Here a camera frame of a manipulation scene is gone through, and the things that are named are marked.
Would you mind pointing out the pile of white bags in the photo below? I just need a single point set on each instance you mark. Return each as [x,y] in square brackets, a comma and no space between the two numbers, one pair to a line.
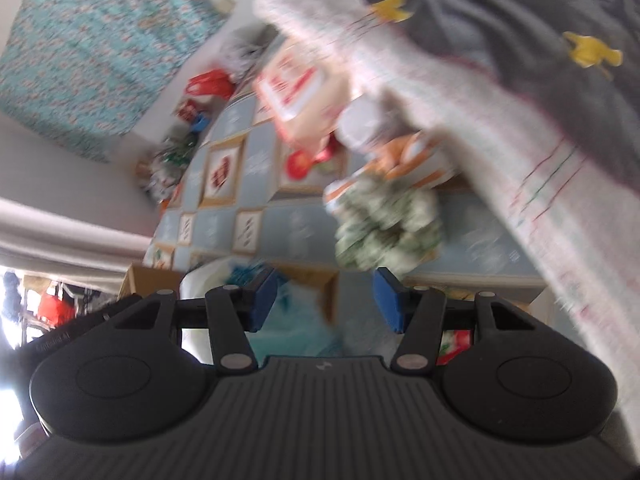
[167,170]

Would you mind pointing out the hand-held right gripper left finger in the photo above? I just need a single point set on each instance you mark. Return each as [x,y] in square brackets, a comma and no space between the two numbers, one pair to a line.
[261,300]

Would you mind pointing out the white plastic shopping bag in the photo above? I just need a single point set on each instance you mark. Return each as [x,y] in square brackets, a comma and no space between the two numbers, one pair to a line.
[300,325]

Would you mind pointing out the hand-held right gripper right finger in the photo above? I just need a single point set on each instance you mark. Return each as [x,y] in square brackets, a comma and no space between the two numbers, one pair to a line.
[389,302]

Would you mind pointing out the brown cardboard box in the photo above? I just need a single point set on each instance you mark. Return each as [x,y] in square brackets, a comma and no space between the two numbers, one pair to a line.
[150,280]

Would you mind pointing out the white curtain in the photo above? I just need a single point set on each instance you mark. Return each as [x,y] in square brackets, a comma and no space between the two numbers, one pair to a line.
[65,240]

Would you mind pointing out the grey quilt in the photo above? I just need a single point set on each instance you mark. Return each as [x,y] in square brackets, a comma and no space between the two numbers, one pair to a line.
[525,20]

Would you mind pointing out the fruit print tablecloth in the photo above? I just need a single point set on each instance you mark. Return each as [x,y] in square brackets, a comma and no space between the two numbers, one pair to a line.
[300,230]

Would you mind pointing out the small red box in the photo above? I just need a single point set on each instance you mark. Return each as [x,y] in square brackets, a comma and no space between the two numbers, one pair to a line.
[187,110]

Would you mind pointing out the green patterned scrunchie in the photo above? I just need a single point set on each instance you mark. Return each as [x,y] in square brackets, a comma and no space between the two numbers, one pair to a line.
[385,225]

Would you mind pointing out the blue dish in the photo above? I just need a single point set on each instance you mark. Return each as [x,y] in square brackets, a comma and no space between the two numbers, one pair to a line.
[201,124]

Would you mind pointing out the red plastic bag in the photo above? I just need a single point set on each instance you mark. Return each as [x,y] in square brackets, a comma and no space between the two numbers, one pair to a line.
[210,85]

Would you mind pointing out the white striped blanket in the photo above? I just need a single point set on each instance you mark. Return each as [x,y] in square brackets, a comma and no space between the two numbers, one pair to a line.
[450,100]

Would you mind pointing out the teal floral wall cloth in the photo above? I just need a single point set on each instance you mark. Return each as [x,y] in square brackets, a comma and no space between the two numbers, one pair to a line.
[100,45]

